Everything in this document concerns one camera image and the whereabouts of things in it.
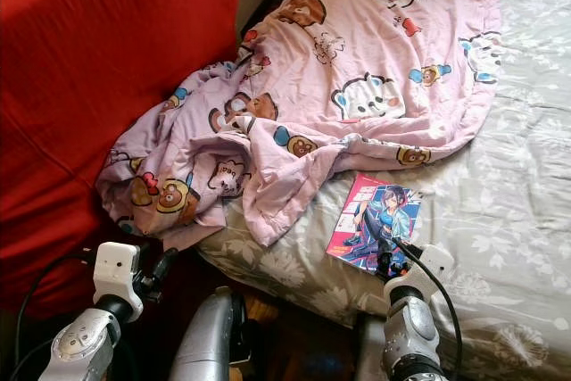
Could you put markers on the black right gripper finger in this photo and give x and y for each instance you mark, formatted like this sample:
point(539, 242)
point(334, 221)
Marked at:
point(383, 254)

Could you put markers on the anime cover manga book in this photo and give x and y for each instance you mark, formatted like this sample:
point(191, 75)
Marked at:
point(370, 219)

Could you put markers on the pink cartoon print blanket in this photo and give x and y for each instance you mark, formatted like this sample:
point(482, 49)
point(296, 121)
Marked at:
point(366, 60)

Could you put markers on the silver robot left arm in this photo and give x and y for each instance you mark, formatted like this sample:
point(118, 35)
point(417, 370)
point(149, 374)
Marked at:
point(80, 350)

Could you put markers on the silver robot left leg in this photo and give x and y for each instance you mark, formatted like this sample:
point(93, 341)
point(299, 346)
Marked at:
point(205, 336)

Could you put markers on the silver robot leg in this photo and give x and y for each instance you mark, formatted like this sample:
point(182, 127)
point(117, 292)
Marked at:
point(368, 354)
point(205, 336)

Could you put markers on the silver robot right leg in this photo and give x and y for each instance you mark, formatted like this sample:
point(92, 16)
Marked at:
point(368, 354)

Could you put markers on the grey floral bed sheet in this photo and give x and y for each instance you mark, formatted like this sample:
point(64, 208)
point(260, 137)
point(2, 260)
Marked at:
point(508, 220)

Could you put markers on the red fabric sofa cover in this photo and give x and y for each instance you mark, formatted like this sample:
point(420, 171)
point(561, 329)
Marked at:
point(98, 86)

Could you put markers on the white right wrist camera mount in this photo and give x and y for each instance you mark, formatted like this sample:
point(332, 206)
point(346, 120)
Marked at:
point(424, 272)

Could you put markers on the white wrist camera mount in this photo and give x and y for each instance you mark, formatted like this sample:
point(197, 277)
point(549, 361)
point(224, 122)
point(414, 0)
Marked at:
point(424, 272)
point(118, 276)

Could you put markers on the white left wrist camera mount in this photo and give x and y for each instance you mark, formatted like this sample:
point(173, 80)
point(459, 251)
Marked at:
point(118, 276)

